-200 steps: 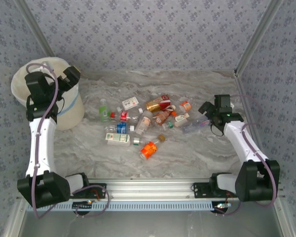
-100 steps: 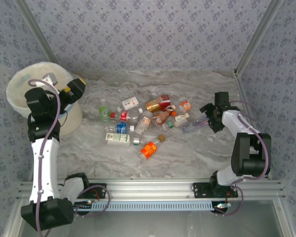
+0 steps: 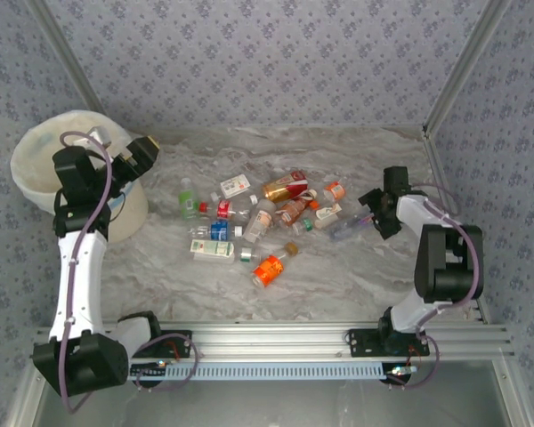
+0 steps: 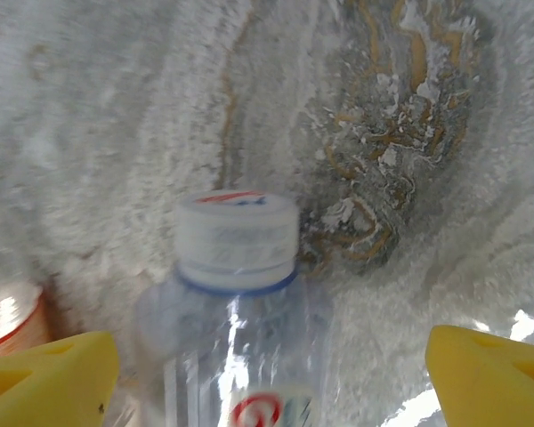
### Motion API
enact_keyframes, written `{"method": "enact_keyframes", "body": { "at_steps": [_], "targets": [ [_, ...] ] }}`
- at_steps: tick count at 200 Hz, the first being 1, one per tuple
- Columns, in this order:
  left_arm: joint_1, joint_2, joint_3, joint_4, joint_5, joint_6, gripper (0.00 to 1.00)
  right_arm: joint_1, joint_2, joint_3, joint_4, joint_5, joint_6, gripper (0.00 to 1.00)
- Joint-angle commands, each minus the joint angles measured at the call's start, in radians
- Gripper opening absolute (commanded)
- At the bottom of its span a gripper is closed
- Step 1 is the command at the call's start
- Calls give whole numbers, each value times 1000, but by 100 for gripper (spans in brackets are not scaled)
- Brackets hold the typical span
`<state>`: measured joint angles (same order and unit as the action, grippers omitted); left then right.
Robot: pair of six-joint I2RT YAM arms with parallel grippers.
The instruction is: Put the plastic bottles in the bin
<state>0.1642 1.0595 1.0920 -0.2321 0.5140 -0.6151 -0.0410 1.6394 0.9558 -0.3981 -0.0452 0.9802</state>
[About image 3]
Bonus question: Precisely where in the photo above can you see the clear purple tinted bottle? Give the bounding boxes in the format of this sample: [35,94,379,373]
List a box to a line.
[328,213,375,242]

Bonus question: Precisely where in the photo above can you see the small orange label bottle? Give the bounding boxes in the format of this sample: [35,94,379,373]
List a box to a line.
[323,180,347,204]

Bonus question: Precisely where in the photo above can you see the white bin with plastic liner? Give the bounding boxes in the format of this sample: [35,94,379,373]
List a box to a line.
[10,109,150,245]

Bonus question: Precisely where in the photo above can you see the white carton orange print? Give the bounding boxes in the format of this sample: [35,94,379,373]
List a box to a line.
[314,203,344,231]

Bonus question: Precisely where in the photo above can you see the green label plastic bottle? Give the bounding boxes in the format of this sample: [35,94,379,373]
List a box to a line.
[178,177,200,222]

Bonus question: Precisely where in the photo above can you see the small bottle green cap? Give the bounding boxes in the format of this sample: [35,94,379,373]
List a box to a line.
[292,216,316,236]

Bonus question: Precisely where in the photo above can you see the brown tea bottle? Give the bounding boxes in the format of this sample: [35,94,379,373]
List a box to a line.
[275,189,320,227]

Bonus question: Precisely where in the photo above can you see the gold red drink can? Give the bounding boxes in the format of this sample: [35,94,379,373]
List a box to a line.
[261,170,310,204]

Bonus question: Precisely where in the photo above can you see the white green drink carton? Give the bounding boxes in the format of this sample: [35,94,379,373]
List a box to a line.
[190,238,236,263]

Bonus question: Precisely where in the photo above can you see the orange label juice bottle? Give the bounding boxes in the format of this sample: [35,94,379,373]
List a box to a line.
[251,241,300,289]

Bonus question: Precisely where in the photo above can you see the white carton red print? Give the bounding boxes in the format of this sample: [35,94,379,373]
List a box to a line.
[219,173,252,200]

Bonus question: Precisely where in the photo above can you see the red label clear bottle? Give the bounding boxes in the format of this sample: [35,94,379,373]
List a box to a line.
[198,199,253,222]

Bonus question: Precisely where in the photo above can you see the blue label clear bottle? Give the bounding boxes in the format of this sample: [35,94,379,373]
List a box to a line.
[187,220,245,245]

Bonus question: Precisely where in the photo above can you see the clear bottle pale orange label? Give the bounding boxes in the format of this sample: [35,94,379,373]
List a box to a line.
[241,198,279,245]

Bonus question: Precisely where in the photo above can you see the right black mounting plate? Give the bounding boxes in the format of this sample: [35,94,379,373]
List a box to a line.
[347,328,431,358]

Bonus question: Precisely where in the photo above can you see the black mounting plate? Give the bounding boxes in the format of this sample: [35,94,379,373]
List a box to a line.
[149,329,193,359]
[347,328,431,358]

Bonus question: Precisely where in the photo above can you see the black electronics board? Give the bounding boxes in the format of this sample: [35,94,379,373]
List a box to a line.
[384,363,418,386]
[130,360,169,389]

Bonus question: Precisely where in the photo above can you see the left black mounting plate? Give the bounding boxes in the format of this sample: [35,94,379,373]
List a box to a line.
[149,329,193,359]

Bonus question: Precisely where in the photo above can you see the aluminium frame post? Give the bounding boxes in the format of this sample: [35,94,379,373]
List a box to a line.
[422,0,514,140]
[26,0,107,116]

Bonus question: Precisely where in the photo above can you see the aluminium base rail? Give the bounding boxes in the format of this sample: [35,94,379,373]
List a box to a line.
[33,320,516,362]

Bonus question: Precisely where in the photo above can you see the white slotted cable duct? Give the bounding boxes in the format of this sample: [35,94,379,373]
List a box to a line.
[128,360,384,382]

